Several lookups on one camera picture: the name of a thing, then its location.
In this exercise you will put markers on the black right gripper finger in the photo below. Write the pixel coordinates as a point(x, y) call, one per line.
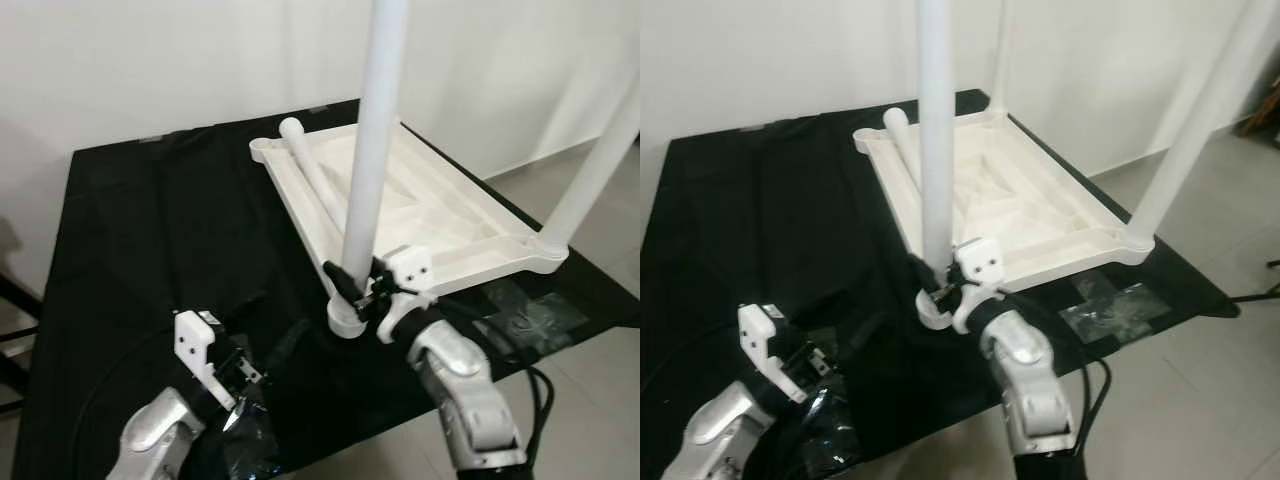
point(341, 281)
point(926, 276)

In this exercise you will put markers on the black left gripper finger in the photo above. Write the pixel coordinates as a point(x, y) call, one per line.
point(248, 306)

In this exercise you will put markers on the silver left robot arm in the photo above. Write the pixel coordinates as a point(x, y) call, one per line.
point(715, 435)
point(155, 435)

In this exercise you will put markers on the white plastic table top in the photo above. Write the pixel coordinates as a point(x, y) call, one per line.
point(1050, 210)
point(450, 220)

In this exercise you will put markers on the black tablecloth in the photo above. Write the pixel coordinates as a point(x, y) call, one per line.
point(760, 240)
point(150, 250)

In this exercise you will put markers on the black wooden stool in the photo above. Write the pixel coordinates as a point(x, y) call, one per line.
point(15, 320)

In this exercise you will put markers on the black metal stand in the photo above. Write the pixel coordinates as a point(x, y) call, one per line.
point(1265, 280)

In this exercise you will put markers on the brown wooden furniture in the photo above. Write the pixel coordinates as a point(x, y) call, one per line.
point(1265, 115)

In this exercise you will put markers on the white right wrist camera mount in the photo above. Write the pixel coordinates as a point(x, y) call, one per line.
point(410, 268)
point(982, 262)

